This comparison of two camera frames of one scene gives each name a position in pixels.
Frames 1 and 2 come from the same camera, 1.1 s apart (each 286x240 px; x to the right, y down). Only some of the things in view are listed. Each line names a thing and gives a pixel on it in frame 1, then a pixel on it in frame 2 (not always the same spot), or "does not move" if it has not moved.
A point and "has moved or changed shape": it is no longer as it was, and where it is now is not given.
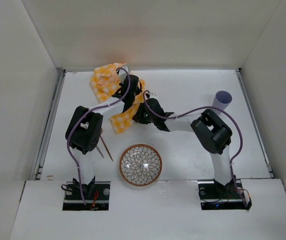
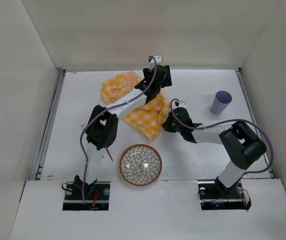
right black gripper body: x=143 y=115 → x=171 y=122
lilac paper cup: x=222 y=99 does not move
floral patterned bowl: x=140 y=165 does not move
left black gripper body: x=126 y=93 → x=167 y=75
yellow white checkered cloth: x=105 y=82 has moved or changed shape
